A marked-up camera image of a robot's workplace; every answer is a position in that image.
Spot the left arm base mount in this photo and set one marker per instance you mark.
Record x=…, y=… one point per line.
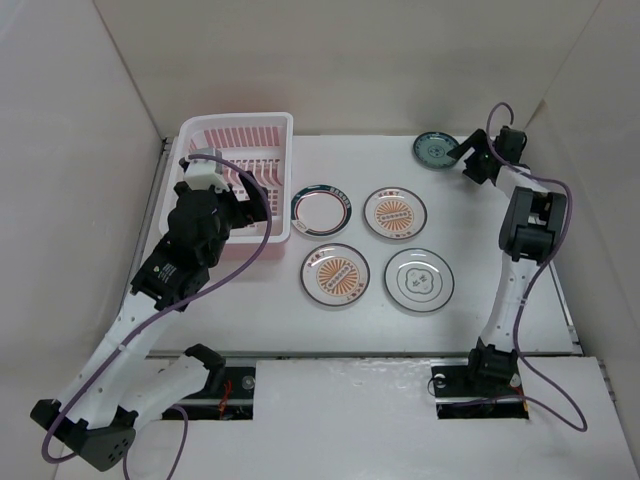
x=226, y=397

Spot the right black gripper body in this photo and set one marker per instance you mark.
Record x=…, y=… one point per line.
x=477, y=163

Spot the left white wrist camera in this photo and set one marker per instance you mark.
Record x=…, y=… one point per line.
x=201, y=174

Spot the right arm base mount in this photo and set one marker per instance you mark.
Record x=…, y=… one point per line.
x=458, y=398

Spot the orange sunburst plate upper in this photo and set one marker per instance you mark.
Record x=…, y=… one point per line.
x=395, y=213

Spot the blue patterned small plate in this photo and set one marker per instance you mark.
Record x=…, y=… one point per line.
x=431, y=150

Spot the white grey pattern plate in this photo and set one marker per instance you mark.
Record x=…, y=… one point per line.
x=419, y=280

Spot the pink white dish rack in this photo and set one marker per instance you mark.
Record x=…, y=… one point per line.
x=257, y=142

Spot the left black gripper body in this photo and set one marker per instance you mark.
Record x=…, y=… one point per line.
x=218, y=244

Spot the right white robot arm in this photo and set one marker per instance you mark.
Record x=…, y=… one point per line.
x=529, y=234

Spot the orange sunburst plate lower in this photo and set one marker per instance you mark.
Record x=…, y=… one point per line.
x=335, y=275

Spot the orange sunburst plate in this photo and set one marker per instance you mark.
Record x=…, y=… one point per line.
x=395, y=213
x=335, y=275

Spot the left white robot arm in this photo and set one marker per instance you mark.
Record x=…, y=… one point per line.
x=98, y=416

